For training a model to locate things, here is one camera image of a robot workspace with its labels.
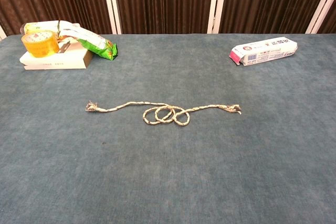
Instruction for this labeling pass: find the green white snack bag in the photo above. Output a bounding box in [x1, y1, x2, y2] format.
[58, 20, 118, 61]

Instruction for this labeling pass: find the beige twisted rope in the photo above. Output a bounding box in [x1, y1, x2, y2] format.
[85, 100, 243, 127]

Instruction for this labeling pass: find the yellow adhesive tape roll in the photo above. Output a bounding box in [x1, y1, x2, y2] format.
[21, 30, 60, 59]

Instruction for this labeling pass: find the flat white cardboard box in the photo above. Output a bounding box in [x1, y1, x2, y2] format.
[19, 40, 94, 71]

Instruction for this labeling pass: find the white pink paper package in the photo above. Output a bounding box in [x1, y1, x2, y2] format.
[228, 37, 299, 67]

